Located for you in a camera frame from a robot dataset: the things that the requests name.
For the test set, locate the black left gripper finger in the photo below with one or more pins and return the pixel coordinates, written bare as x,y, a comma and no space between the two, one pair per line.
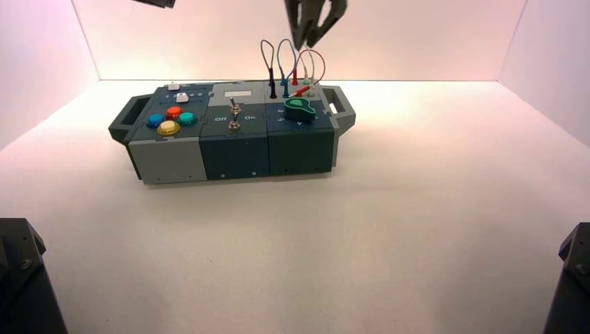
159,2

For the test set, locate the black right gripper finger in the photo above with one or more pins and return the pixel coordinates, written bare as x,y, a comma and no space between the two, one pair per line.
333,14
298,20

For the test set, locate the white slider button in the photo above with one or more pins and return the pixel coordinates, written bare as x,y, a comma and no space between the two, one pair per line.
182,97
174,86

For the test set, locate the green rotary knob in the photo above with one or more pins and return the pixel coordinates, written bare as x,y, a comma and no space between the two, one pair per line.
299,109

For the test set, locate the white rectangular display window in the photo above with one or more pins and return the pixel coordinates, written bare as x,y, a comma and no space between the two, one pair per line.
238,93

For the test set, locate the red round push button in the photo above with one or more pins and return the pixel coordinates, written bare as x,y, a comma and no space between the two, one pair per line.
174,112

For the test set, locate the blue round push button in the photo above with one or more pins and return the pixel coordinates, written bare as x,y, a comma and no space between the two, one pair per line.
156,121

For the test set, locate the green round push button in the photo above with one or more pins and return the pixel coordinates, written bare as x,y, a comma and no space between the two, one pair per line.
187,119

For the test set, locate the yellow round push button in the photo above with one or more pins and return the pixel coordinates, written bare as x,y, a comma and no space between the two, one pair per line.
169,127

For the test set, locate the grey and teal control box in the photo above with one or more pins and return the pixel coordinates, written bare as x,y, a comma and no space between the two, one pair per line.
234,152

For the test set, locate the metal toggle switch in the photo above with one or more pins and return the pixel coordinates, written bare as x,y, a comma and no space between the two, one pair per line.
235,106
235,122

